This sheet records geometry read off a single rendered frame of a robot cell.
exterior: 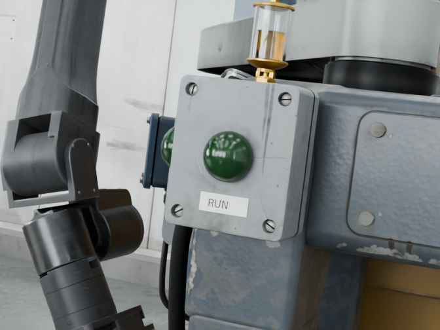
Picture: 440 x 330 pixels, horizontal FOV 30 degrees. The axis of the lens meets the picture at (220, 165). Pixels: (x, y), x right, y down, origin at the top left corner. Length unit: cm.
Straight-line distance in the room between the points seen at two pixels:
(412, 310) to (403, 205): 31
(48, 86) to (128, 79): 564
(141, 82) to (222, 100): 589
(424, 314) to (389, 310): 3
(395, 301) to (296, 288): 30
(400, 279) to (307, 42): 23
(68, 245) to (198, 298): 23
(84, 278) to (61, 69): 19
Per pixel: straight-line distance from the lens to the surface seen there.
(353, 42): 63
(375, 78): 62
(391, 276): 76
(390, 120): 50
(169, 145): 50
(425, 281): 75
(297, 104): 47
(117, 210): 82
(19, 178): 77
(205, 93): 48
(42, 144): 75
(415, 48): 63
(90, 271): 75
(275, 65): 55
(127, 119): 640
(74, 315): 75
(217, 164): 46
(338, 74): 64
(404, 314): 81
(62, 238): 75
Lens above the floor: 130
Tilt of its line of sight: 3 degrees down
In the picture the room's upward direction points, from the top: 7 degrees clockwise
